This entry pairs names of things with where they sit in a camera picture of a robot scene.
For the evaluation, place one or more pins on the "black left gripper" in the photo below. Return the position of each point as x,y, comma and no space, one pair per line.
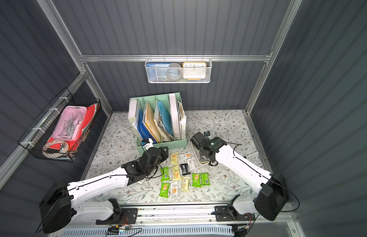
162,151

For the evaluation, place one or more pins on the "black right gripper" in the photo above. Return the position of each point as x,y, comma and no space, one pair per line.
196,139

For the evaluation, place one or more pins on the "small yellow cookie packet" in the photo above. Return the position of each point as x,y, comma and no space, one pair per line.
174,159

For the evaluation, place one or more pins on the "green cookie packet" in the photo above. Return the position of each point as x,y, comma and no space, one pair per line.
165,174
196,180
205,179
164,191

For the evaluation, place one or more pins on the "clear cookie packet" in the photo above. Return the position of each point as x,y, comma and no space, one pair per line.
188,158

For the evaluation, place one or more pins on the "black cookie packet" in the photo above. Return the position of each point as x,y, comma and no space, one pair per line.
185,169

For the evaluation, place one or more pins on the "white cookie packet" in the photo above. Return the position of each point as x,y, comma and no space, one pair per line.
174,188

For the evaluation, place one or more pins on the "mint green file organizer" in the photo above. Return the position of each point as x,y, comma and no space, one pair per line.
157,119

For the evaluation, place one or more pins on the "pale yellow cookie packet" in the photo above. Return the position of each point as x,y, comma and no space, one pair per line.
185,184

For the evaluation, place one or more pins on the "white plastic storage box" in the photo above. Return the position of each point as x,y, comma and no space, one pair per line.
202,160

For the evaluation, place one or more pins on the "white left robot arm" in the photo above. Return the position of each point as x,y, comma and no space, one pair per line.
63,203

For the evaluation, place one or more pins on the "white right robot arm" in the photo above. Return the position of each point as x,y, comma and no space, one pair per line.
271,189

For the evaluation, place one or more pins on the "blue box in basket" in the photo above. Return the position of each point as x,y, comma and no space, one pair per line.
156,71

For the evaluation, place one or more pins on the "blue folder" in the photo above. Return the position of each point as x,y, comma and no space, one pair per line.
144,132

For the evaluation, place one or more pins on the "yellow white alarm clock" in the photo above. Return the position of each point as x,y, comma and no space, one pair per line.
194,70

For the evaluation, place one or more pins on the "grey tape roll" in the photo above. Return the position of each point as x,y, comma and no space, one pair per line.
174,72

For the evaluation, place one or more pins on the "clear tape roll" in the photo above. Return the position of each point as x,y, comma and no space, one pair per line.
56,146

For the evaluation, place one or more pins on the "pink plastic pencil case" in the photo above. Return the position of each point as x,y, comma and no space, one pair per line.
69,123

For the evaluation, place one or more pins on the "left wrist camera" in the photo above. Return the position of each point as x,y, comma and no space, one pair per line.
147,144

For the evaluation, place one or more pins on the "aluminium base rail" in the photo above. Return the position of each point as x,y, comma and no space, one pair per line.
171,213

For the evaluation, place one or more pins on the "white wire wall basket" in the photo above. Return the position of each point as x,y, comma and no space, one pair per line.
182,80

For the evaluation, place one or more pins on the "black wire side basket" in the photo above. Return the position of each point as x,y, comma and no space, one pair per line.
39,133

